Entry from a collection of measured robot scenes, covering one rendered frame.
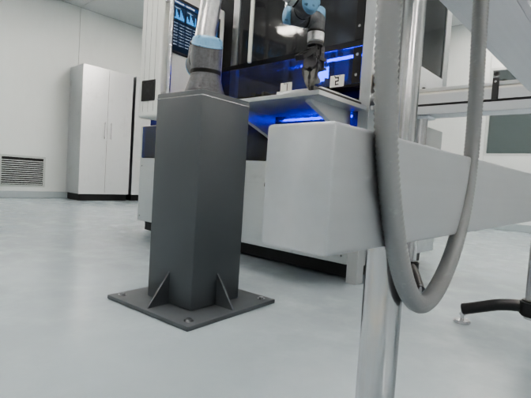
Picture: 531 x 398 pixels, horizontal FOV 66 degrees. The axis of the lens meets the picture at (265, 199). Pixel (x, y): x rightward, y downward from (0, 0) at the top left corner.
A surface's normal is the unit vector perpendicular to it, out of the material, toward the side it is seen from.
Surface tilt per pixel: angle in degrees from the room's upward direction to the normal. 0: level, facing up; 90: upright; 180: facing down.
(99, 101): 90
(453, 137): 90
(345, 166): 90
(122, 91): 90
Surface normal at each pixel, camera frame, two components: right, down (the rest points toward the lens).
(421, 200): 0.74, 0.08
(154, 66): -0.58, 0.00
